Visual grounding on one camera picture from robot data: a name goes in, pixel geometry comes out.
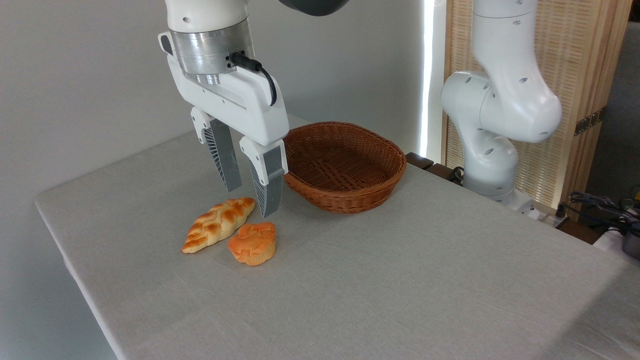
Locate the long braided bread loaf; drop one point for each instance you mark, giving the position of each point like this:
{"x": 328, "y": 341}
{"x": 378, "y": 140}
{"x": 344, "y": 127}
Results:
{"x": 217, "y": 224}

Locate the brown wicker basket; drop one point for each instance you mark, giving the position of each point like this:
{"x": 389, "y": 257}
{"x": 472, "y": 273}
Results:
{"x": 345, "y": 165}

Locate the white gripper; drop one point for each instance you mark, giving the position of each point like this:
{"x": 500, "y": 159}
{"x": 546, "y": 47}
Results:
{"x": 252, "y": 107}

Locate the round orange bread roll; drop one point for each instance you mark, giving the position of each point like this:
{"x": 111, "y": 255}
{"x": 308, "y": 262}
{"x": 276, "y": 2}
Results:
{"x": 254, "y": 244}

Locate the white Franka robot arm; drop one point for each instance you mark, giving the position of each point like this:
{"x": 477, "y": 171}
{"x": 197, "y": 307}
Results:
{"x": 515, "y": 100}

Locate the wooden bamboo folding screen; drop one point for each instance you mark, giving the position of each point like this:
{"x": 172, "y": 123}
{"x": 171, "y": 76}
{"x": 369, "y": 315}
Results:
{"x": 580, "y": 45}

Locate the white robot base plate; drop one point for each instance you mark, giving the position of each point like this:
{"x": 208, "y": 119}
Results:
{"x": 522, "y": 202}

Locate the metal screen hinge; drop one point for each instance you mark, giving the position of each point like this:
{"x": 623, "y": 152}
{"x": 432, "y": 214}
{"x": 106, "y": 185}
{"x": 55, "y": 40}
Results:
{"x": 589, "y": 121}

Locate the grey tablecloth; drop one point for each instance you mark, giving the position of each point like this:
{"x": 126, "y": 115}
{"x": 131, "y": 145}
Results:
{"x": 400, "y": 280}

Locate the grey metal pot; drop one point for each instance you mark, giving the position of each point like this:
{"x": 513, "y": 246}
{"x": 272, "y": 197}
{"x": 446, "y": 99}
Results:
{"x": 632, "y": 244}

